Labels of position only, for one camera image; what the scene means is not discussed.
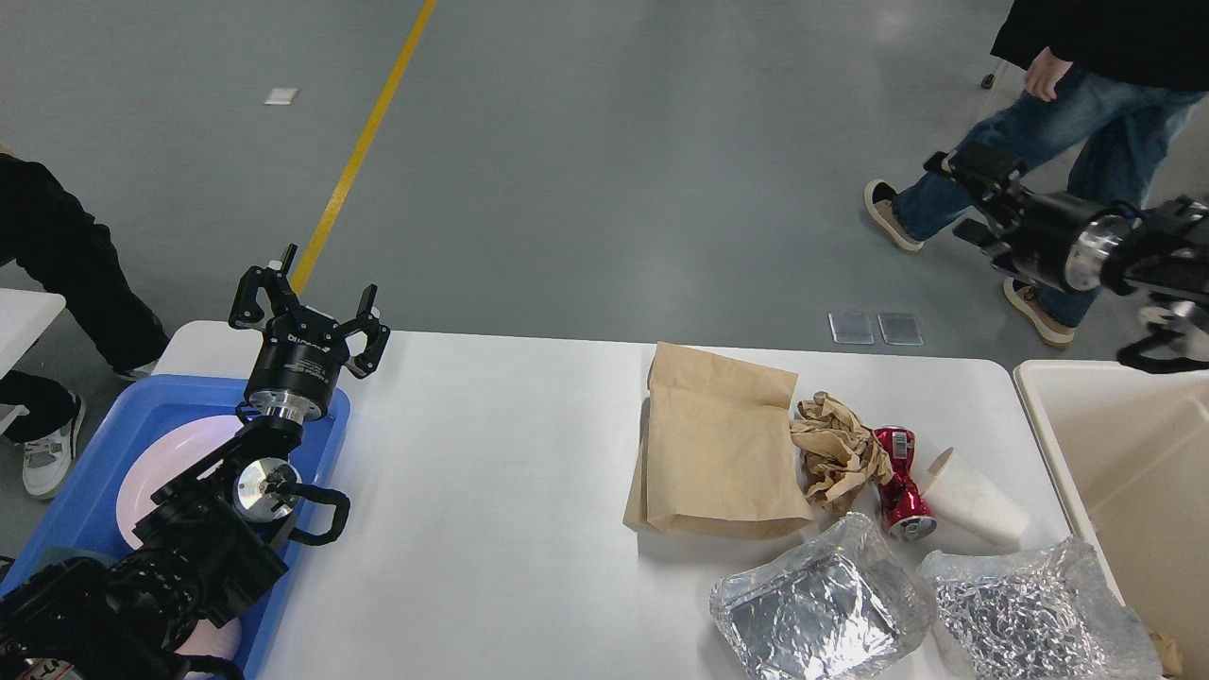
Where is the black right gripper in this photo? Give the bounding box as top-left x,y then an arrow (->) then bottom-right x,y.
924,142 -> 1130,293

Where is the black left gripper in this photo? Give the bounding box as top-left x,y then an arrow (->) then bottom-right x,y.
229,244 -> 391,421

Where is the pink plate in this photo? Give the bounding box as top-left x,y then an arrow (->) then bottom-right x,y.
115,415 -> 243,551

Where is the brown paper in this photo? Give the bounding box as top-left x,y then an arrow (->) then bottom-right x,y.
789,391 -> 893,514

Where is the pink mug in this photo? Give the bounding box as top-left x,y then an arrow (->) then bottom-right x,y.
177,620 -> 243,661

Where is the brown paper bag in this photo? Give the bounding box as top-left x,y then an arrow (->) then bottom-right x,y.
623,342 -> 812,538

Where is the clear plastic wrap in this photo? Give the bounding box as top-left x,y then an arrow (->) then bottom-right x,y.
918,536 -> 1162,679

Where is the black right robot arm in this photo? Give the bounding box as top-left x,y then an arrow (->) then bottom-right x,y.
924,143 -> 1208,374

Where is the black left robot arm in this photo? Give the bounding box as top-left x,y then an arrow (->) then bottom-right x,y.
2,244 -> 391,679

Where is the person in blue jeans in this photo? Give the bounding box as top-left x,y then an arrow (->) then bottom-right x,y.
863,1 -> 1208,348

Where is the right clear floor plate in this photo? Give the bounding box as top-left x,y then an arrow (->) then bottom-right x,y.
877,313 -> 926,346

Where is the clear floor plate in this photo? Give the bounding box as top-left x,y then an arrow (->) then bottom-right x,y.
827,311 -> 874,346
877,313 -> 926,346

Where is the left clear floor plate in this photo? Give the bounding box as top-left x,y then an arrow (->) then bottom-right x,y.
827,311 -> 874,346

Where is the beige plastic bin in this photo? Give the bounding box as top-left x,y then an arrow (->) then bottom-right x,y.
1013,361 -> 1208,679

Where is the white side table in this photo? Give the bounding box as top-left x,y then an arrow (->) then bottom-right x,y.
1,288 -> 65,376

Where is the white paper cup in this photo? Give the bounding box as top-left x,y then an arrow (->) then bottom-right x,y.
920,448 -> 1030,549

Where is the blue plastic tray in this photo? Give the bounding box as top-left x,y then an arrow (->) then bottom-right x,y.
2,374 -> 351,679

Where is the crushed red soda can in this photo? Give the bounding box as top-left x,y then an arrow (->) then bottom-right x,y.
874,426 -> 937,542

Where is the crumpled aluminium foil tray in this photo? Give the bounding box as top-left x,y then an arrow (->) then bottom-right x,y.
708,512 -> 935,679

